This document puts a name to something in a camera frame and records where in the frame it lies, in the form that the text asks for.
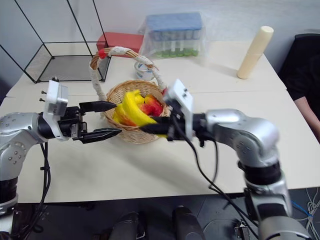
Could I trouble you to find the white cable bundle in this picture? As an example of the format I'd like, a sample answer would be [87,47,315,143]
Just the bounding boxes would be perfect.
[305,186,320,240]

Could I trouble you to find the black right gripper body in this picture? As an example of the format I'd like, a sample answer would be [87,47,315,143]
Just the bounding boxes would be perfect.
[163,99,188,142]

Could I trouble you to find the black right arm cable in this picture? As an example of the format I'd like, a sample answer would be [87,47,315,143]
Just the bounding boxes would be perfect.
[208,139,252,221]
[172,116,261,240]

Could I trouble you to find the cream cylinder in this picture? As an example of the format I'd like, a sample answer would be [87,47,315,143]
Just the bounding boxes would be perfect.
[236,25,275,81]

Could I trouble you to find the black wire mesh rack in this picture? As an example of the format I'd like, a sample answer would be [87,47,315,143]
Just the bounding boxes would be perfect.
[0,0,112,84]

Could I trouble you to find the red apple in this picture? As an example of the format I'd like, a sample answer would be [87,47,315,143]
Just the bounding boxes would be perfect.
[138,94,165,117]

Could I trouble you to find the red yellow fruit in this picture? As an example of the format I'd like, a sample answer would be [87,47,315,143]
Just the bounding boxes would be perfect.
[115,109,138,127]

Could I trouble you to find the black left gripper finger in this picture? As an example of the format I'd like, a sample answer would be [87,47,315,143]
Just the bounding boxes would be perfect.
[81,127,123,145]
[79,100,118,116]

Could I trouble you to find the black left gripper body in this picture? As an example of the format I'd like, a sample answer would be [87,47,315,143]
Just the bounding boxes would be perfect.
[57,106,88,141]

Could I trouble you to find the white tape roll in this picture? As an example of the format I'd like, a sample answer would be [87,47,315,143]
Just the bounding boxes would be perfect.
[134,61,156,82]

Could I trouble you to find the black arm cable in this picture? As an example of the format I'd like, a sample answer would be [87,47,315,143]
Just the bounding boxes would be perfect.
[172,116,261,240]
[208,139,252,221]
[14,141,52,240]

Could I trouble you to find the person in black shirt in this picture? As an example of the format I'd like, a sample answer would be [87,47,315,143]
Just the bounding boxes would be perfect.
[278,31,320,121]

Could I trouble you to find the dark rounded shape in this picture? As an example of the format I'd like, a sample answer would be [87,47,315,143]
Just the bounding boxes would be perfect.
[109,211,146,240]
[171,205,205,240]

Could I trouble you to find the yellow banana bunch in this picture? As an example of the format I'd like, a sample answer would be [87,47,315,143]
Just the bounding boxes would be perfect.
[112,90,169,139]

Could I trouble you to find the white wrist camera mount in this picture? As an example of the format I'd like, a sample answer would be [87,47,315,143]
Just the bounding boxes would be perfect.
[39,79,69,142]
[163,78,195,141]

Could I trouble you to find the red box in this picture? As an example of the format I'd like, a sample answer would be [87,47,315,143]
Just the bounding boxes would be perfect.
[96,31,145,55]

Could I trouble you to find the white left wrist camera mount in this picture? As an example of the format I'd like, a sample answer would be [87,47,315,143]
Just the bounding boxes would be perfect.
[39,79,69,142]

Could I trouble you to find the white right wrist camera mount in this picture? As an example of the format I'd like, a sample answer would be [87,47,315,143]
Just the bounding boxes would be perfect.
[163,78,195,141]

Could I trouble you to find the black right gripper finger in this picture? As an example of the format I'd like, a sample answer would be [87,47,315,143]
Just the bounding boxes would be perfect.
[149,114,172,124]
[139,121,174,135]

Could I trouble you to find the blue cable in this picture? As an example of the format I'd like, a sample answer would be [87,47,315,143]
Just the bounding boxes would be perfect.
[291,199,314,219]

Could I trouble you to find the wicker basket with handle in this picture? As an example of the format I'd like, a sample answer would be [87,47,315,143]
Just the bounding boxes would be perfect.
[89,46,174,146]

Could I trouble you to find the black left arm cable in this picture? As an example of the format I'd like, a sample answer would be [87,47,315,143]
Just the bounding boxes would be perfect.
[14,141,52,240]

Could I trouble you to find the tube rack with blue lid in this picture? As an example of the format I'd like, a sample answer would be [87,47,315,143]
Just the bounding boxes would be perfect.
[137,11,207,60]

